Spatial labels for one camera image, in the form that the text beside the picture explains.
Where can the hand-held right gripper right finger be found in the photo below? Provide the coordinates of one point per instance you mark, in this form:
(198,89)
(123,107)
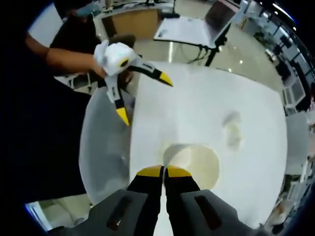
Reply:
(182,189)

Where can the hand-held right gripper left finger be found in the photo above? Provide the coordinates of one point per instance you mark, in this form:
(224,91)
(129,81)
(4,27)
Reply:
(145,191)

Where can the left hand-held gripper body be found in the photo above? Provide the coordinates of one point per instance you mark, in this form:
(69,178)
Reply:
(113,56)

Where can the wooden side desk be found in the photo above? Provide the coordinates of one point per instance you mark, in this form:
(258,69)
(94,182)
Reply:
(128,24)

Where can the open laptop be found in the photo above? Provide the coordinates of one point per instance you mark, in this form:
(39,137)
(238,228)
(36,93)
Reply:
(184,29)

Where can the person's masked head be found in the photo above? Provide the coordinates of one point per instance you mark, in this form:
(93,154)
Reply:
(86,8)

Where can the grey plastic chair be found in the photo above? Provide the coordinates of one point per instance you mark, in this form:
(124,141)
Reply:
(296,142)
(103,147)

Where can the person's dark clothing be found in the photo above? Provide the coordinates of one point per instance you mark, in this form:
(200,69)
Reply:
(61,123)

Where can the white office chair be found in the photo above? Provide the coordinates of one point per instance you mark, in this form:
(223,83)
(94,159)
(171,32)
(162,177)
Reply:
(294,96)

